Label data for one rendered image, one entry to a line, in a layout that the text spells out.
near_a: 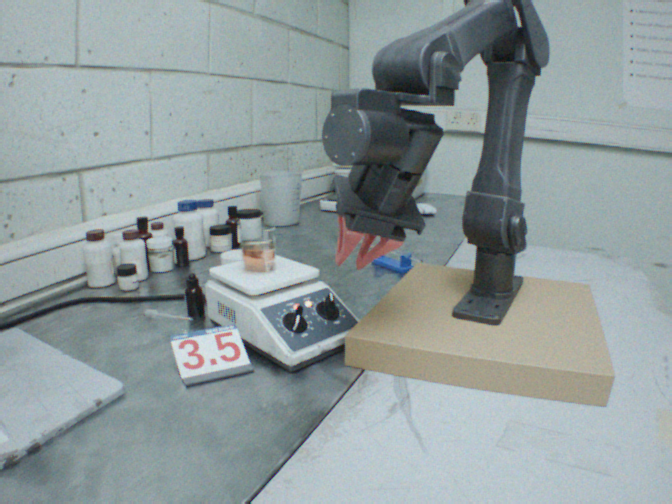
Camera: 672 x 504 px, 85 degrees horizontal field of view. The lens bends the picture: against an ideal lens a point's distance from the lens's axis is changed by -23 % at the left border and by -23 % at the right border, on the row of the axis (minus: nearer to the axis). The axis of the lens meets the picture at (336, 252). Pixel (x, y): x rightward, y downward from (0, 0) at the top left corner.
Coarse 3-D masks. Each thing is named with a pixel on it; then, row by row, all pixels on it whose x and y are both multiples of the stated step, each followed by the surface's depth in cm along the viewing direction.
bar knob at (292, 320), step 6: (300, 306) 57; (294, 312) 57; (300, 312) 56; (288, 318) 56; (294, 318) 55; (300, 318) 55; (288, 324) 56; (294, 324) 55; (300, 324) 56; (306, 324) 57; (294, 330) 55; (300, 330) 56
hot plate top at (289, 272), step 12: (228, 264) 67; (240, 264) 67; (288, 264) 67; (300, 264) 67; (216, 276) 63; (228, 276) 62; (240, 276) 62; (252, 276) 62; (264, 276) 62; (276, 276) 62; (288, 276) 62; (300, 276) 62; (312, 276) 63; (240, 288) 58; (252, 288) 57; (264, 288) 58; (276, 288) 59
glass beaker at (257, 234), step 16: (240, 224) 63; (256, 224) 65; (272, 224) 62; (240, 240) 62; (256, 240) 61; (272, 240) 62; (256, 256) 61; (272, 256) 63; (256, 272) 62; (272, 272) 63
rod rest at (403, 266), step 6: (378, 258) 98; (384, 258) 98; (390, 258) 98; (402, 258) 91; (408, 258) 92; (378, 264) 96; (384, 264) 95; (390, 264) 93; (396, 264) 93; (402, 264) 91; (408, 264) 92; (396, 270) 92; (402, 270) 91; (408, 270) 91
